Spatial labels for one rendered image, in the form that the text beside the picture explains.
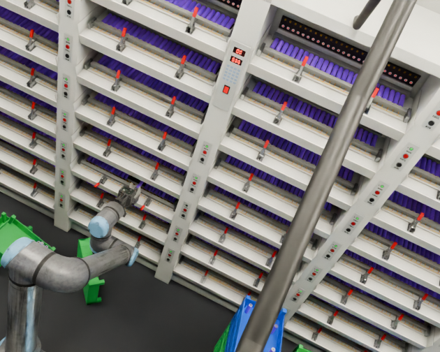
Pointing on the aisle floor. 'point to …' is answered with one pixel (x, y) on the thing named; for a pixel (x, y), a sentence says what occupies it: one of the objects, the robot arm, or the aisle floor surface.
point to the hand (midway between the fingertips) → (137, 188)
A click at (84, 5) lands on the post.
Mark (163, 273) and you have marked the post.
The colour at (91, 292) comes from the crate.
